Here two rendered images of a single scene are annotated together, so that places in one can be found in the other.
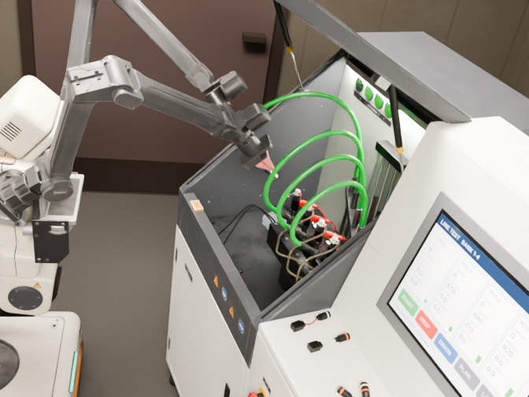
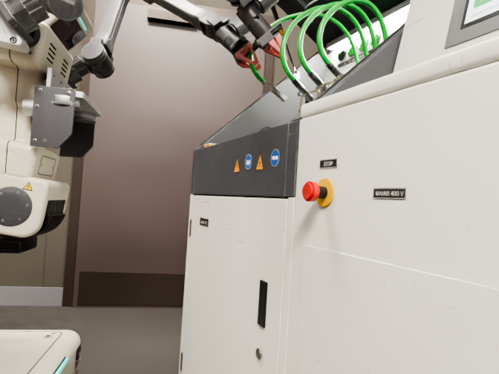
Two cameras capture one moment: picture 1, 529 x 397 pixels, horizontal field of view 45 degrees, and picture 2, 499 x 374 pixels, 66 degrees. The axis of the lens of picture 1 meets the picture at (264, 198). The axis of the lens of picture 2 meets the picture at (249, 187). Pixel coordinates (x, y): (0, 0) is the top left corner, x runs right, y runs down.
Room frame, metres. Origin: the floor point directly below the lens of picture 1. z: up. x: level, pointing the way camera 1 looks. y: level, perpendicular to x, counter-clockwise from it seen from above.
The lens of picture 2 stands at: (0.43, 0.01, 0.78)
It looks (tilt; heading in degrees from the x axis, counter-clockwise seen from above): 2 degrees up; 3
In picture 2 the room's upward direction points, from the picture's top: 4 degrees clockwise
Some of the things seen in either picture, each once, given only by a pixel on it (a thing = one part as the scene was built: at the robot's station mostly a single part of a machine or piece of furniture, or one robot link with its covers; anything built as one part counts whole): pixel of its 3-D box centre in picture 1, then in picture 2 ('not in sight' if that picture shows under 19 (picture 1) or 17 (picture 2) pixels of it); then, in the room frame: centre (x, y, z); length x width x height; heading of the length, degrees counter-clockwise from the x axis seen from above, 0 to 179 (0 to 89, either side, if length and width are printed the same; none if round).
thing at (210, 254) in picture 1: (216, 267); (236, 168); (1.53, 0.11, 0.87); 0.62 x 0.04 x 0.16; 29
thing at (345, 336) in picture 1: (329, 341); not in sight; (1.18, -0.23, 0.99); 0.12 x 0.02 x 0.02; 122
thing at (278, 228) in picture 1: (302, 271); not in sight; (1.54, -0.16, 0.91); 0.34 x 0.10 x 0.15; 29
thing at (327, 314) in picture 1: (311, 320); not in sight; (1.24, -0.18, 0.99); 0.12 x 0.02 x 0.02; 127
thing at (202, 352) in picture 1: (200, 360); (220, 317); (1.52, 0.13, 0.44); 0.65 x 0.02 x 0.68; 29
